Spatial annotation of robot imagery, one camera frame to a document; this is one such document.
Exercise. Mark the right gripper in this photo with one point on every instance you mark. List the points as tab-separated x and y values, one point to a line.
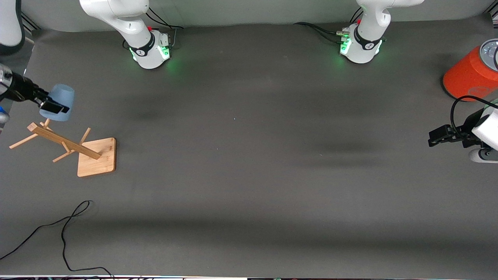
23	89

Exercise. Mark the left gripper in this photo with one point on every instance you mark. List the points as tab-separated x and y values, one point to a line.
468	130

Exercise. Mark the light blue cup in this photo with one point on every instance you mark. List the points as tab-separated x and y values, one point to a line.
62	93

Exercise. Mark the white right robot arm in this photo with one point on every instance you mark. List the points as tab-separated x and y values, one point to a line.
116	15

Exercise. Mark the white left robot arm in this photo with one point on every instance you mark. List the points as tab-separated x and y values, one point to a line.
365	42

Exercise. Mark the wooden cup rack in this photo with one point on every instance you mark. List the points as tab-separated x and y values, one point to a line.
97	157

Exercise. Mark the orange cylindrical container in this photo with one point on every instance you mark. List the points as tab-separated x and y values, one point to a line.
467	74

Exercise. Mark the aluminium frame rail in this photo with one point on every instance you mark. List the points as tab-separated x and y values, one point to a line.
30	22

